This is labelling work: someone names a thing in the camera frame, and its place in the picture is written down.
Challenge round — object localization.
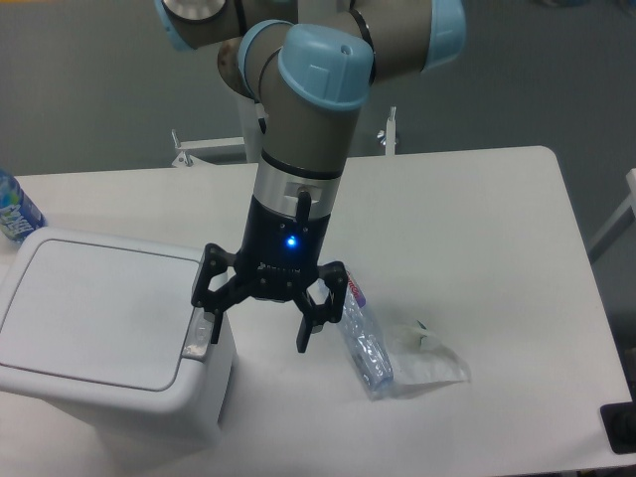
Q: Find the blue labelled water bottle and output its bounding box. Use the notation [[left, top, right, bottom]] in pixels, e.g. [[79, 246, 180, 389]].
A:
[[1, 170, 47, 243]]

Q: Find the clear plastic wrapper bag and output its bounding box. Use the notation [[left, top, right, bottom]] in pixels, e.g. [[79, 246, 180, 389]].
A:
[[385, 320, 471, 387]]

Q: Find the white metal frame bracket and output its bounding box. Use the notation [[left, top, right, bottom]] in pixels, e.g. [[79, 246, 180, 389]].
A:
[[171, 105, 399, 168]]

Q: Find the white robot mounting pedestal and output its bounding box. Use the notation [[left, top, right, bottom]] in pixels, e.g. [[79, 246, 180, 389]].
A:
[[216, 39, 272, 164]]

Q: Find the black device at table edge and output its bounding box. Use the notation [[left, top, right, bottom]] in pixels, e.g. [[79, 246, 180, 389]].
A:
[[600, 401, 635, 455]]

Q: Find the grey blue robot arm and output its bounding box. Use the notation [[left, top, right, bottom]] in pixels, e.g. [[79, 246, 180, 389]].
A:
[[155, 1, 466, 352]]

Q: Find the white plastic trash can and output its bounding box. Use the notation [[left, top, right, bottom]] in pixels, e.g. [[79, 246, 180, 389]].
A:
[[1, 228, 237, 447]]

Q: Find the white frame post right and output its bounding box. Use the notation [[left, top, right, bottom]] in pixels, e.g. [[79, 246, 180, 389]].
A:
[[587, 169, 635, 263]]

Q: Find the clear crushed plastic bottle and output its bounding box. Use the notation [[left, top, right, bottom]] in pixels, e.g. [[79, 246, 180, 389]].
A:
[[338, 267, 395, 400]]

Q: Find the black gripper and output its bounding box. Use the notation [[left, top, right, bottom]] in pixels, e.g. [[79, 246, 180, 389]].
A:
[[190, 196, 349, 355]]

